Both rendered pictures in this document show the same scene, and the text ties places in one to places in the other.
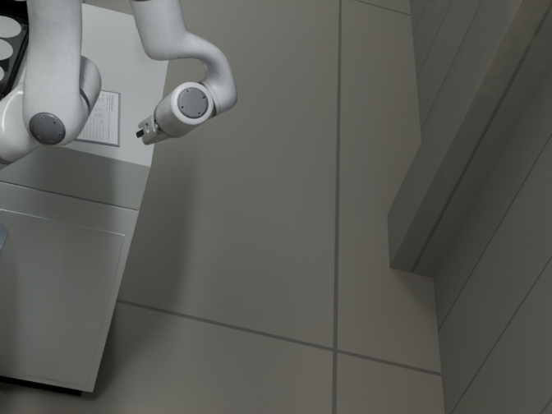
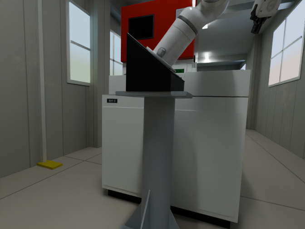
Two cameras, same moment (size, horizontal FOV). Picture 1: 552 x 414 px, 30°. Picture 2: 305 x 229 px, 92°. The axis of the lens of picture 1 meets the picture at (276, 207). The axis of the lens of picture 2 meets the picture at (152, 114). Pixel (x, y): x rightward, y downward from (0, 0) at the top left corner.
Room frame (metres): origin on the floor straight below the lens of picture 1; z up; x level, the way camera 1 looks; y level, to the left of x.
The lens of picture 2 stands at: (0.89, 0.33, 0.78)
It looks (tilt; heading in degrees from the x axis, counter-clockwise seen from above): 5 degrees down; 31
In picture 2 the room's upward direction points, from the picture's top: 2 degrees clockwise
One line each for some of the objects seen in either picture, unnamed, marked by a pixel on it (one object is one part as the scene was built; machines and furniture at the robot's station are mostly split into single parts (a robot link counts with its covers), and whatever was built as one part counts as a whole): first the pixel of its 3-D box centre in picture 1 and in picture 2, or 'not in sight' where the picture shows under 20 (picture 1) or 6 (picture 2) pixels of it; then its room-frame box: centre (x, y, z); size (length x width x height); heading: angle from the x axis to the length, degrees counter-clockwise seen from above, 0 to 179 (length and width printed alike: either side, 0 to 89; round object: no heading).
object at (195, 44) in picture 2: not in sight; (163, 43); (2.61, 1.25, 1.52); 0.81 x 0.75 x 0.60; 103
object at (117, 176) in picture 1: (92, 96); (211, 88); (2.12, 0.55, 0.89); 0.62 x 0.35 x 0.14; 13
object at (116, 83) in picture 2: not in sight; (145, 85); (1.76, 0.93, 0.89); 0.55 x 0.09 x 0.14; 103
